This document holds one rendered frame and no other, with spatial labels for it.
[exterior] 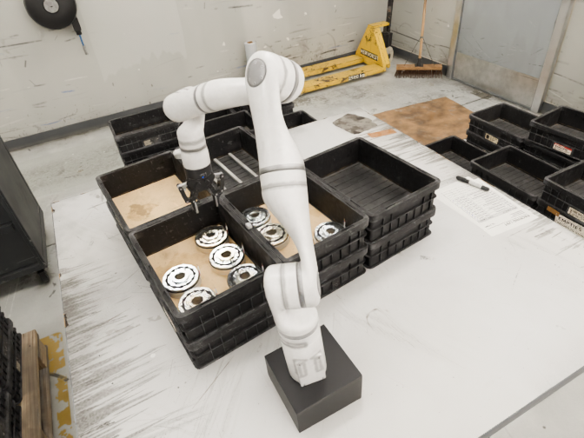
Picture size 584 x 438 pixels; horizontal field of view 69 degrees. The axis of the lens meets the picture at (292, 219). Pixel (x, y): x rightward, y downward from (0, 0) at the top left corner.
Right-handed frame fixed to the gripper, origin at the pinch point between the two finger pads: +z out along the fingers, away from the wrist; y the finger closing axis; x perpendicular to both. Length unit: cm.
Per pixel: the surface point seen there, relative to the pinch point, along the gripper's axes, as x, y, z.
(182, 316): -33.3, -18.3, 5.1
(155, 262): 0.4, -18.6, 15.0
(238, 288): -32.2, -3.5, 4.9
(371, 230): -27, 41, 9
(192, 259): -4.3, -8.5, 14.7
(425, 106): 167, 251, 89
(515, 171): 16, 172, 54
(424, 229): -24, 66, 22
